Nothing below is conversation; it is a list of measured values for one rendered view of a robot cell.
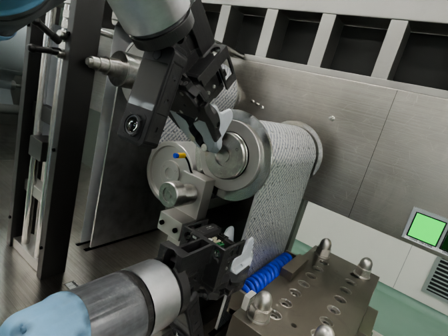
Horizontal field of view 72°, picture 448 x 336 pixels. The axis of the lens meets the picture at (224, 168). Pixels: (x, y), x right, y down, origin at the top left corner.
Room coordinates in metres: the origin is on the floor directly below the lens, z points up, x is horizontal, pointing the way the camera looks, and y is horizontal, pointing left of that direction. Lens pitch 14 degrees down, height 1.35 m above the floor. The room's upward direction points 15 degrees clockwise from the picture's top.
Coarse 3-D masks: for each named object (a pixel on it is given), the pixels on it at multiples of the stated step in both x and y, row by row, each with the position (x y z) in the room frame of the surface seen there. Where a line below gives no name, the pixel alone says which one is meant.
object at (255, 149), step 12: (240, 132) 0.48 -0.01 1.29; (252, 132) 0.47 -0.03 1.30; (252, 144) 0.46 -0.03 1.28; (204, 156) 0.51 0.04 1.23; (252, 156) 0.46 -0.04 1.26; (204, 168) 0.50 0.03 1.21; (252, 168) 0.46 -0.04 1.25; (216, 180) 0.49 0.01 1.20; (228, 180) 0.48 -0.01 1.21; (240, 180) 0.47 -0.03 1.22; (252, 180) 0.46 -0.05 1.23
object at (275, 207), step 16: (272, 192) 0.51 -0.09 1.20; (288, 192) 0.57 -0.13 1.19; (304, 192) 0.66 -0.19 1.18; (256, 208) 0.47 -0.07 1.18; (272, 208) 0.53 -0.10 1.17; (288, 208) 0.60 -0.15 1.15; (256, 224) 0.49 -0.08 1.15; (272, 224) 0.55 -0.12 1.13; (288, 224) 0.63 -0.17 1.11; (256, 240) 0.51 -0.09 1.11; (272, 240) 0.57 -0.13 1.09; (256, 256) 0.53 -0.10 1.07; (272, 256) 0.60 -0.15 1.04
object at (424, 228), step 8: (416, 216) 0.62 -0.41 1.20; (424, 216) 0.61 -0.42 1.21; (416, 224) 0.61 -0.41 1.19; (424, 224) 0.61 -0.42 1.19; (432, 224) 0.60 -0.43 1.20; (440, 224) 0.59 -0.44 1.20; (416, 232) 0.61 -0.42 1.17; (424, 232) 0.60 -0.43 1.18; (432, 232) 0.60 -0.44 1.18; (440, 232) 0.59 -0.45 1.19; (424, 240) 0.60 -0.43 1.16; (432, 240) 0.59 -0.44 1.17
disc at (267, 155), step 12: (240, 120) 0.49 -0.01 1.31; (252, 120) 0.48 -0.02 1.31; (264, 132) 0.46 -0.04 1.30; (264, 144) 0.46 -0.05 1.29; (264, 156) 0.46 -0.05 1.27; (264, 168) 0.46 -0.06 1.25; (264, 180) 0.45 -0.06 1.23; (216, 192) 0.49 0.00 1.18; (228, 192) 0.48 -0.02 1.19; (240, 192) 0.47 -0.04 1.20; (252, 192) 0.46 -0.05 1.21
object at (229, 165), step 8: (224, 136) 0.48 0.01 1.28; (232, 136) 0.47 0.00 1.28; (240, 136) 0.48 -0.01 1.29; (224, 144) 0.47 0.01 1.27; (232, 144) 0.47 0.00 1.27; (240, 144) 0.46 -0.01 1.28; (208, 152) 0.49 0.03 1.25; (224, 152) 0.47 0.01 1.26; (232, 152) 0.47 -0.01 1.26; (240, 152) 0.46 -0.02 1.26; (248, 152) 0.47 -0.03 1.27; (208, 160) 0.49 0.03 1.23; (216, 160) 0.48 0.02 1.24; (224, 160) 0.47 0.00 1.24; (232, 160) 0.46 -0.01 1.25; (240, 160) 0.46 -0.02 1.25; (248, 160) 0.47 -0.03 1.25; (208, 168) 0.49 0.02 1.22; (216, 168) 0.48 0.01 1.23; (224, 168) 0.47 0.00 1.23; (232, 168) 0.46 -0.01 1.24; (240, 168) 0.45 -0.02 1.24; (216, 176) 0.47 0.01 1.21; (224, 176) 0.47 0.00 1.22; (232, 176) 0.46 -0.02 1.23
